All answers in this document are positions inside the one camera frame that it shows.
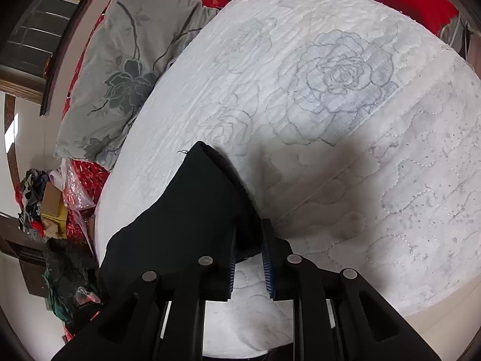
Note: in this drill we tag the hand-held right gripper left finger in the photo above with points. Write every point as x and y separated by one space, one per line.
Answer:
158 308

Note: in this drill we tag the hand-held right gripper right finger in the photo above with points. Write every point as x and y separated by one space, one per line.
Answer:
319 301

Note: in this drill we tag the black pants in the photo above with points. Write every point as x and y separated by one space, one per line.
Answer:
180 210

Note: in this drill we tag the small bag with orange contents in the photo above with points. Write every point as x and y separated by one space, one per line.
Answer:
84 295

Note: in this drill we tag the dark green cloth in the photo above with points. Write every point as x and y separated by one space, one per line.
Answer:
64 267

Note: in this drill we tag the dark wooden furniture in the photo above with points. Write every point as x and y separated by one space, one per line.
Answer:
30 270

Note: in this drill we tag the yellow box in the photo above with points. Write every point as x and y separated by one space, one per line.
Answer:
54 220

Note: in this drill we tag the clear plastic bag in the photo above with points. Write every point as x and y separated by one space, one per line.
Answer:
77 195

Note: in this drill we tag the white quilted bed cover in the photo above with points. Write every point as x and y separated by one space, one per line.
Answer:
338 158

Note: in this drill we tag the brown cardboard box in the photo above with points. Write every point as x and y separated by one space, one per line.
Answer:
50 199

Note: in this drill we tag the pile of mixed clothes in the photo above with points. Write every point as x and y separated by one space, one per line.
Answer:
30 191

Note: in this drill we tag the grey floral pillow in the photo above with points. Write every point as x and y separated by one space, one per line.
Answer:
124 45

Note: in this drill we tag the dark wooden windowsill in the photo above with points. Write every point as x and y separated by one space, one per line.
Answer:
67 34

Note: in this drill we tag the metal window grille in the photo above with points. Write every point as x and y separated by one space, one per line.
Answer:
37 26

